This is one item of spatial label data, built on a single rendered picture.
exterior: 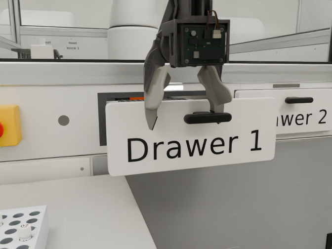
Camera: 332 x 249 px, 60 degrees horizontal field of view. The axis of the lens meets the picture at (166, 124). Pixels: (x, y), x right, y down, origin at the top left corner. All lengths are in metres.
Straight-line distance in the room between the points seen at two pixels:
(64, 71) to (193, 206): 0.43
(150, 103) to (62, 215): 0.22
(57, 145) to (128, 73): 0.21
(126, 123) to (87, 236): 0.16
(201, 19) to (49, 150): 0.41
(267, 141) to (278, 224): 0.40
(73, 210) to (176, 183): 0.29
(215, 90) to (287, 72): 0.38
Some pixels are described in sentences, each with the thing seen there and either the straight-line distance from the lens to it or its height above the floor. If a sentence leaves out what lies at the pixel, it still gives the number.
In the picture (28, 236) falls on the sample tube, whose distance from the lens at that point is 0.36.
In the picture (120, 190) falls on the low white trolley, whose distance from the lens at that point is 0.54.
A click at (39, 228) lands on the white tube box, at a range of 0.37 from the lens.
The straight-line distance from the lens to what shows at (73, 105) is 0.61.
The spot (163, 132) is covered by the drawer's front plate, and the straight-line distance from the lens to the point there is 0.44.
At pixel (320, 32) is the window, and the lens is 0.87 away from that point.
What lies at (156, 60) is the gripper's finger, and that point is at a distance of 0.40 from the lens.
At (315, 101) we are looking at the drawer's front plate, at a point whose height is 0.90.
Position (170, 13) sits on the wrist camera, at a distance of 0.42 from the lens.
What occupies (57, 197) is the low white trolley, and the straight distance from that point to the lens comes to 0.54.
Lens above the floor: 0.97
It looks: 11 degrees down
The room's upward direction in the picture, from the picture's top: straight up
